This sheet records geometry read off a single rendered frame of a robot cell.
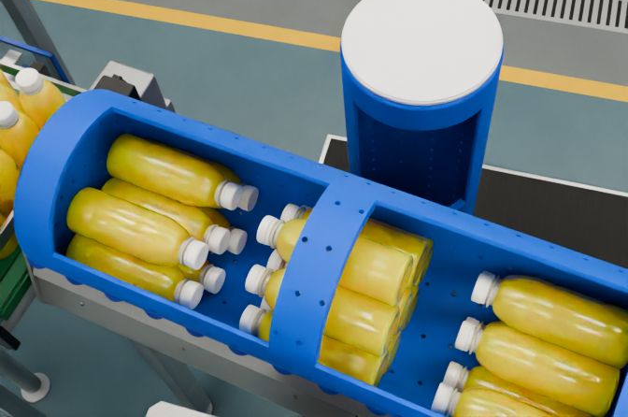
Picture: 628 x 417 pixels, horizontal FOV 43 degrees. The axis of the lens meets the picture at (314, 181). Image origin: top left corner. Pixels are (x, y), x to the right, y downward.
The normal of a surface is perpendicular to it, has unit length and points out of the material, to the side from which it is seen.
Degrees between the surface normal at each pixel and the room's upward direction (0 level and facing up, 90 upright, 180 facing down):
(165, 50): 0
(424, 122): 90
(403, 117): 90
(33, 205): 45
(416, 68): 0
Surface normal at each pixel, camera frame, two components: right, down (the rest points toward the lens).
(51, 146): -0.15, -0.36
